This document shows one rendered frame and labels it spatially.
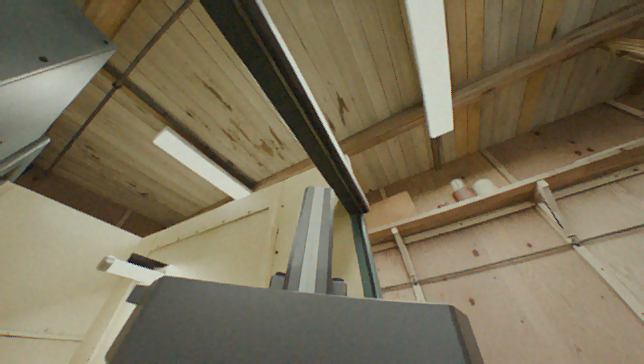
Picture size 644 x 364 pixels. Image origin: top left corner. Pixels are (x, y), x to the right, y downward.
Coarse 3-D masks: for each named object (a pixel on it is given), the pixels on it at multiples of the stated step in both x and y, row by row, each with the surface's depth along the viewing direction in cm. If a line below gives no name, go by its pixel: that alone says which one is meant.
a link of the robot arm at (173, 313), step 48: (144, 288) 6; (192, 288) 5; (240, 288) 6; (144, 336) 5; (192, 336) 5; (240, 336) 5; (288, 336) 5; (336, 336) 5; (384, 336) 5; (432, 336) 5
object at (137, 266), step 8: (112, 256) 70; (136, 256) 78; (144, 256) 80; (104, 264) 66; (112, 264) 69; (120, 264) 71; (128, 264) 74; (136, 264) 77; (144, 264) 79; (152, 264) 82; (160, 264) 85; (112, 272) 69; (120, 272) 71; (128, 272) 73; (136, 272) 75; (144, 272) 77; (152, 272) 80; (160, 272) 84; (144, 280) 77; (152, 280) 79
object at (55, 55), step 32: (0, 0) 33; (32, 0) 37; (64, 0) 43; (0, 32) 32; (32, 32) 36; (64, 32) 41; (96, 32) 48; (0, 64) 31; (32, 64) 35; (64, 64) 40; (96, 64) 51; (0, 96) 32; (32, 96) 41; (64, 96) 54; (0, 128) 42; (32, 128) 57; (0, 160) 60
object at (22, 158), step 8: (32, 144) 70; (40, 144) 73; (16, 152) 66; (24, 152) 68; (32, 152) 71; (8, 160) 64; (16, 160) 66; (24, 160) 71; (32, 160) 82; (0, 168) 62; (8, 168) 64; (16, 168) 75; (24, 168) 83; (0, 176) 65; (8, 176) 78; (16, 176) 85; (0, 184) 77
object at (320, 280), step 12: (324, 192) 11; (324, 204) 10; (324, 216) 9; (324, 228) 9; (324, 240) 8; (312, 252) 8; (324, 252) 8; (312, 264) 7; (324, 264) 7; (312, 276) 7; (324, 276) 7; (312, 288) 7; (324, 288) 7; (336, 288) 7
